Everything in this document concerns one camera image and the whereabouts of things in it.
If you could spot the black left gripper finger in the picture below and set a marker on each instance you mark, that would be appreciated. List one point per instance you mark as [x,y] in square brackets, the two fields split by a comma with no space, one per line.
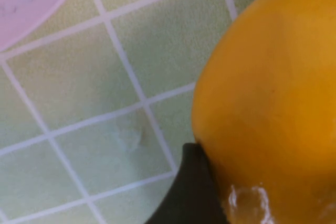
[191,195]

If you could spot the yellow mango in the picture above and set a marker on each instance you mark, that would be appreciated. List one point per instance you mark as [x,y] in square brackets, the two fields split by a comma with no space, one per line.
[267,98]

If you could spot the pink round plate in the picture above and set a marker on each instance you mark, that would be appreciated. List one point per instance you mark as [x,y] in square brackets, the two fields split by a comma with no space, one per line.
[26,1]

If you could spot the green checked tablecloth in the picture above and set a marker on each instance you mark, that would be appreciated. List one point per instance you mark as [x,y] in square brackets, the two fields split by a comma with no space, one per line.
[92,103]

